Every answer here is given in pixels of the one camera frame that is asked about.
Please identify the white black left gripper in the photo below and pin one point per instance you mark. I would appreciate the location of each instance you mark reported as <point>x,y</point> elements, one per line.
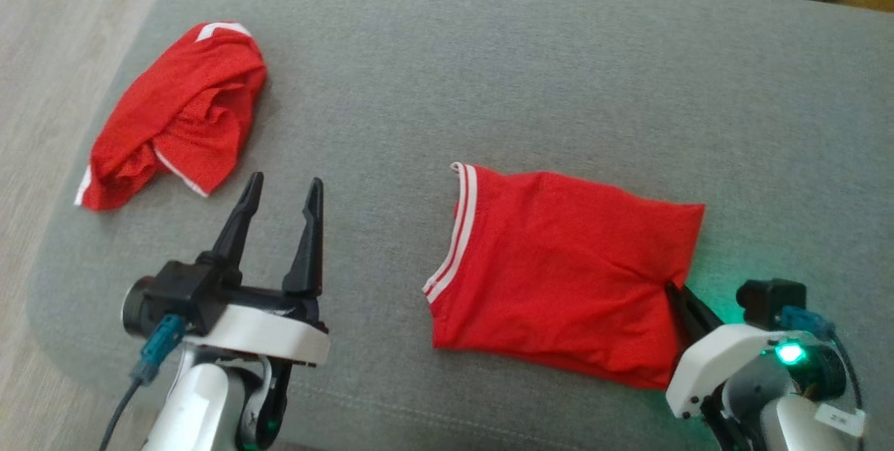
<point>265,336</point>

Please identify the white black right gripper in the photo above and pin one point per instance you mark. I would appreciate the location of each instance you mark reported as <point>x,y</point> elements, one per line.
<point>719,360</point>

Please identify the red shirt white striped collar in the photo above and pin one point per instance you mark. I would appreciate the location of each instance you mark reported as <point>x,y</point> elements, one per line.
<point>559,269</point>

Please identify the red shorts white side stripe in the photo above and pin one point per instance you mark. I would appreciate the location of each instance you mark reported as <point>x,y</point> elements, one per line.
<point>181,109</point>

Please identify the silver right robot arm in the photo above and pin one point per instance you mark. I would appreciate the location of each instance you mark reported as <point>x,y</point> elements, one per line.
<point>775,409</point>

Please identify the large grey sofa seat cushion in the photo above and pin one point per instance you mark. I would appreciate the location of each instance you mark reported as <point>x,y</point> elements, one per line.
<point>489,74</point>

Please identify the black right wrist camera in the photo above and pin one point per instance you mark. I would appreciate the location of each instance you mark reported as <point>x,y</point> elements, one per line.
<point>772,301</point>

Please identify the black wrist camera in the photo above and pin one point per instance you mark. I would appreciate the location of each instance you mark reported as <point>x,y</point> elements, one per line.
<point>772,301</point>
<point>174,294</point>

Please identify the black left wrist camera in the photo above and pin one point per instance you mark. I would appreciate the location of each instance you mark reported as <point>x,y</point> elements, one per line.
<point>174,294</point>

